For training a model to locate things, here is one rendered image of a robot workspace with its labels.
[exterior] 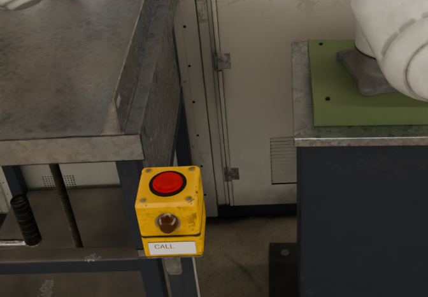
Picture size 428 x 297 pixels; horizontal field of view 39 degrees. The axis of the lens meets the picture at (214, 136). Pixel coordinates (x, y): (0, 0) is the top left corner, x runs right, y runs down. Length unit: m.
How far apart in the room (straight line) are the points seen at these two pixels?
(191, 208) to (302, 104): 0.49
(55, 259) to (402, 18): 0.80
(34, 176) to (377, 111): 1.23
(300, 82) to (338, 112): 0.17
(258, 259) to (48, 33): 0.95
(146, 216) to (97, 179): 1.20
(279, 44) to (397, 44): 0.77
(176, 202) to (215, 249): 1.18
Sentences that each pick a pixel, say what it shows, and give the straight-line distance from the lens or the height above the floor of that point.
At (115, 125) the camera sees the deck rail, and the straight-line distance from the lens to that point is 1.02.
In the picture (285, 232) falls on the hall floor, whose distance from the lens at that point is 1.99.
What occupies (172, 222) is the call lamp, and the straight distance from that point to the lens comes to 0.78.
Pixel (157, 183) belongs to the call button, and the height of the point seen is 0.91.
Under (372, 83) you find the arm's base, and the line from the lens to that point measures 1.17.
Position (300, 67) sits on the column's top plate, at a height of 0.75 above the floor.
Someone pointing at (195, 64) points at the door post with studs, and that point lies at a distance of 1.70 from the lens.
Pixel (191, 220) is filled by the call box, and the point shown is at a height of 0.87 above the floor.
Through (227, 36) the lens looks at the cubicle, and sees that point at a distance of 1.64.
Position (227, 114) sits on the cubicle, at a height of 0.42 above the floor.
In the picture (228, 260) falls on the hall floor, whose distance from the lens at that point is 1.92.
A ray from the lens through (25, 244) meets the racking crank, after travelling 1.18.
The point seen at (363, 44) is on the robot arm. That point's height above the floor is 0.86.
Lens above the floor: 1.42
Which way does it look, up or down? 36 degrees down
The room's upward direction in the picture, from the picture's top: 6 degrees counter-clockwise
